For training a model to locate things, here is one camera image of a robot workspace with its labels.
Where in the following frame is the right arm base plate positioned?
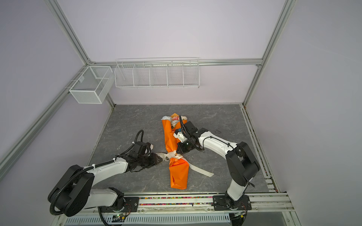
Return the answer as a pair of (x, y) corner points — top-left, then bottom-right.
(212, 194), (252, 211)

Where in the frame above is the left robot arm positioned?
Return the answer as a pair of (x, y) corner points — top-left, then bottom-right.
(48, 130), (163, 217)

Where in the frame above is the white printed ribbon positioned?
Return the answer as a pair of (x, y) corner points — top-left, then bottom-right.
(155, 150), (215, 178)

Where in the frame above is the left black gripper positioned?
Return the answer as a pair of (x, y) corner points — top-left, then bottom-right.
(138, 153), (163, 169)

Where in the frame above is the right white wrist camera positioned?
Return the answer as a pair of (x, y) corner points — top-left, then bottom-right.
(173, 128), (188, 142)

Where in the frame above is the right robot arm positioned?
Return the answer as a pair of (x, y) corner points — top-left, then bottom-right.
(174, 121), (261, 211)

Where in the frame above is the long white wire basket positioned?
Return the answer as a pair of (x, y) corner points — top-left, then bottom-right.
(114, 57), (200, 88)

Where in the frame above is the small white mesh basket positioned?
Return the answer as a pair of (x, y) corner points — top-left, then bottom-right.
(69, 66), (115, 104)

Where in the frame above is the orange wrapping paper sheet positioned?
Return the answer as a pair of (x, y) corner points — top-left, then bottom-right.
(162, 114), (189, 190)

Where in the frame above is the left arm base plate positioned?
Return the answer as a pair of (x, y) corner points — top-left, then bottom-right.
(100, 196), (140, 213)

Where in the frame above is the aluminium front rail frame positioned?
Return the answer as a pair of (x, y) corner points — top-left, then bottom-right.
(52, 193), (301, 226)

